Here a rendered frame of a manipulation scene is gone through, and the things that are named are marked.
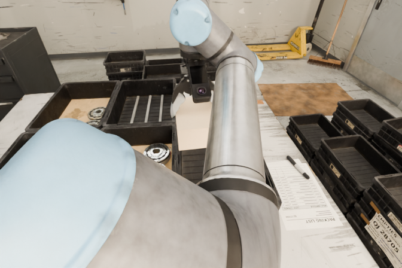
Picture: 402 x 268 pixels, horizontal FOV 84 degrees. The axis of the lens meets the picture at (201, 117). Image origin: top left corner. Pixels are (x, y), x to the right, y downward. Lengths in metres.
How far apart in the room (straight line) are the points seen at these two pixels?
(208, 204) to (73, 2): 4.05
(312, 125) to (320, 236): 1.33
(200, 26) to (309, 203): 0.82
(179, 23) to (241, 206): 0.31
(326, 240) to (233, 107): 0.74
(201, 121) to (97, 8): 3.58
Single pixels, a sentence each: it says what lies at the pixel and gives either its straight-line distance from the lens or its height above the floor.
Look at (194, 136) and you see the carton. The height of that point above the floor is 1.09.
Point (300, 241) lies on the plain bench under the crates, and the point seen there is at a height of 0.70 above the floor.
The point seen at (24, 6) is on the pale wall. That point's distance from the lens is 4.42.
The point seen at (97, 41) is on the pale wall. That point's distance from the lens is 4.22.
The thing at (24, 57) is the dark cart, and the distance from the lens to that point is 2.50.
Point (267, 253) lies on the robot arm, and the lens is 0.20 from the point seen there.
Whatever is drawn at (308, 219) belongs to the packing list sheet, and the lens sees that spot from 0.99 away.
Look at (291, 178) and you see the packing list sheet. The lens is 1.08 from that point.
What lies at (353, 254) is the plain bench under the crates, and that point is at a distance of 1.00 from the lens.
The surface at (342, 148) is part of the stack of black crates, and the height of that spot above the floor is 0.38.
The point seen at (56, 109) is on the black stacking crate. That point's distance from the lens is 1.30.
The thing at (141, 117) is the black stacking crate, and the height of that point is 0.83.
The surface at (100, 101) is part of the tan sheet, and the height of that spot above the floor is 0.83.
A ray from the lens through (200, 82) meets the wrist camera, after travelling 0.55.
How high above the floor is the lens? 1.51
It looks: 37 degrees down
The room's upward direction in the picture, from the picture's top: straight up
